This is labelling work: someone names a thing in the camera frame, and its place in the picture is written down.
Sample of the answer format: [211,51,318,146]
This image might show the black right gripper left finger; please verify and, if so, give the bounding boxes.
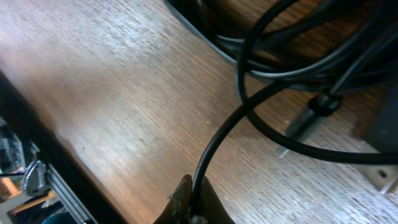
[154,174,192,224]

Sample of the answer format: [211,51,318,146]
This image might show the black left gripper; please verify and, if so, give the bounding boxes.
[360,79,397,154]

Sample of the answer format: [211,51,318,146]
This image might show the long black USB cable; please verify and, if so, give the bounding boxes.
[191,0,398,218]

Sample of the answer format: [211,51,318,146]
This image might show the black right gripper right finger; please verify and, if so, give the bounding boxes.
[200,177,235,224]

